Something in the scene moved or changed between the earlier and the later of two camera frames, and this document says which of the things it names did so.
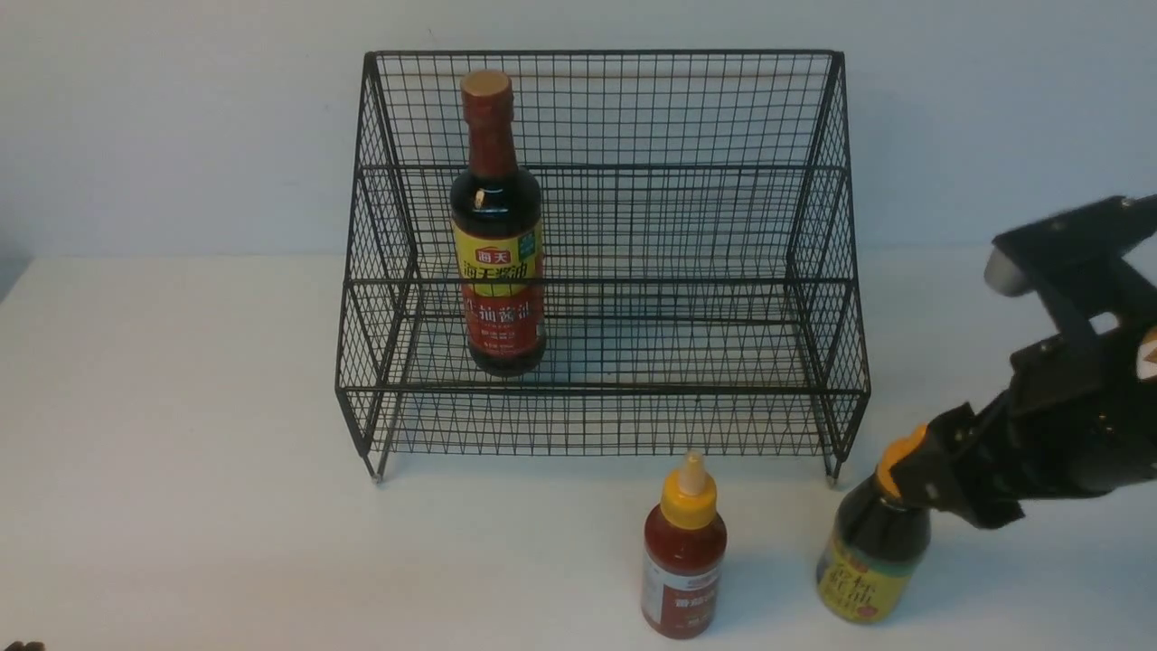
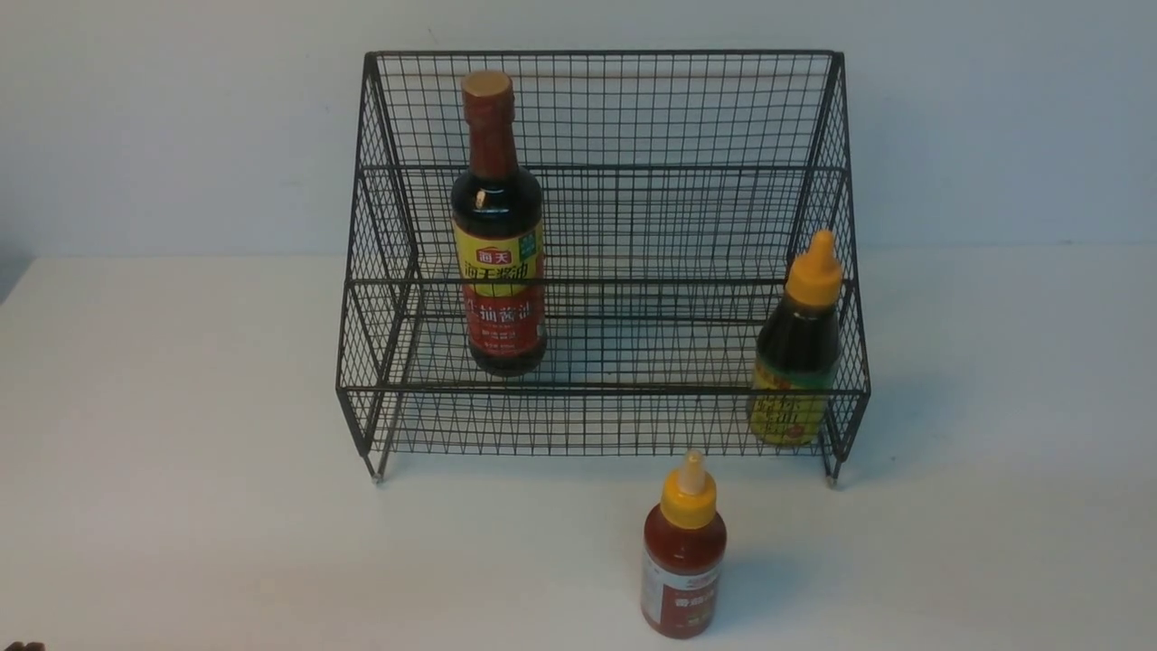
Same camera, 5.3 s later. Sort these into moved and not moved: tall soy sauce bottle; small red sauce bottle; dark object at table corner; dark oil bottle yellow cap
Moved: dark oil bottle yellow cap
Not moved: dark object at table corner; tall soy sauce bottle; small red sauce bottle
